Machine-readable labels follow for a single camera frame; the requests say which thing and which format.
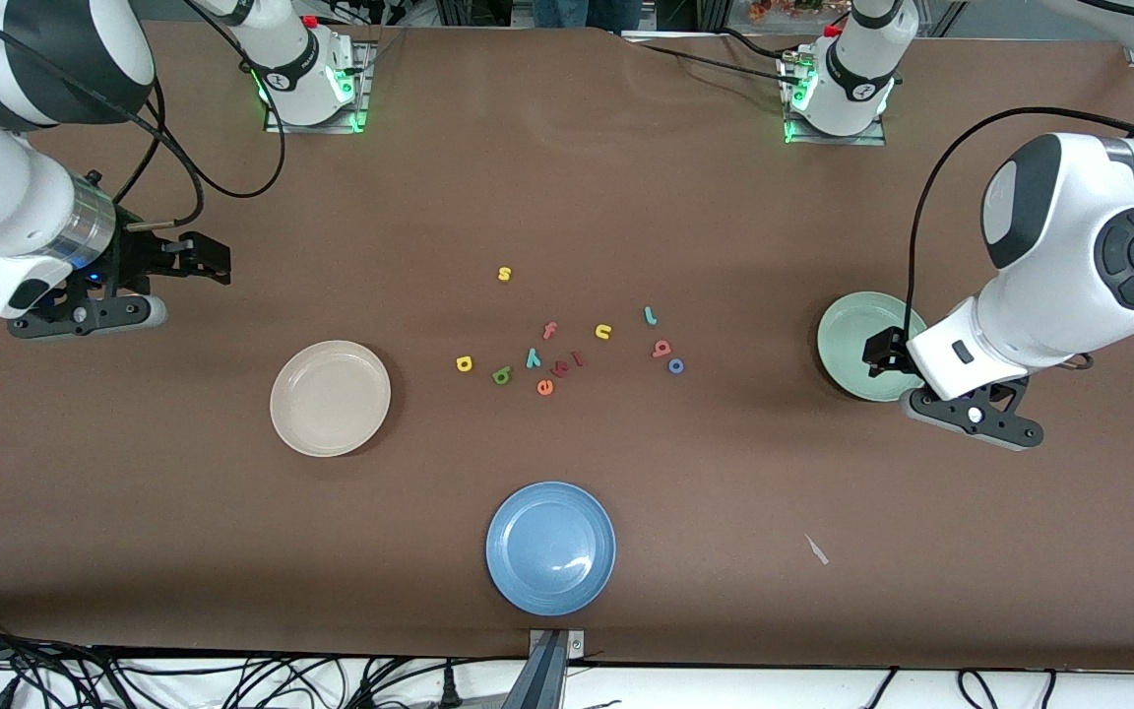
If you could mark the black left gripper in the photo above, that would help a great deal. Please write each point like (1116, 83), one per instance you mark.
(884, 349)

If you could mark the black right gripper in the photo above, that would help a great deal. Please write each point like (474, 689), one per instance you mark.
(141, 258)

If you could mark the green letter g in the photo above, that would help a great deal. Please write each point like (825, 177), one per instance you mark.
(501, 375)

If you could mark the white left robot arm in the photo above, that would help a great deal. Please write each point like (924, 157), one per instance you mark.
(1059, 295)

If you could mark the pale green plate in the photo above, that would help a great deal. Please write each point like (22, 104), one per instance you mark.
(852, 335)

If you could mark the beige brown plate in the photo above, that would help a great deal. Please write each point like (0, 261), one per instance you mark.
(331, 399)

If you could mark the white tape scrap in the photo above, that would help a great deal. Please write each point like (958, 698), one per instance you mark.
(816, 549)

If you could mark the brown table cover sheet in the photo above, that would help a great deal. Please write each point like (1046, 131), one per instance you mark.
(134, 542)

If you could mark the orange floral decoration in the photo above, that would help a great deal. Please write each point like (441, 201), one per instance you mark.
(784, 8)

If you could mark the blue plate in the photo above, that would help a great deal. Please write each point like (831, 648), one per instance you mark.
(550, 548)

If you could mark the person in blue jeans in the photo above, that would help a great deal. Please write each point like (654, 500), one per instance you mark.
(587, 12)

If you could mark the black power plug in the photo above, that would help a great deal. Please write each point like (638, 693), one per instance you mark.
(449, 686)

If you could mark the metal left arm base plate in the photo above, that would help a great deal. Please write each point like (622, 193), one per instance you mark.
(803, 140)

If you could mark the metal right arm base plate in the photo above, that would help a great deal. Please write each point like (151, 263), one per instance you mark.
(362, 94)

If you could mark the grey metal bracket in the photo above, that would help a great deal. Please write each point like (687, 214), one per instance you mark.
(575, 642)

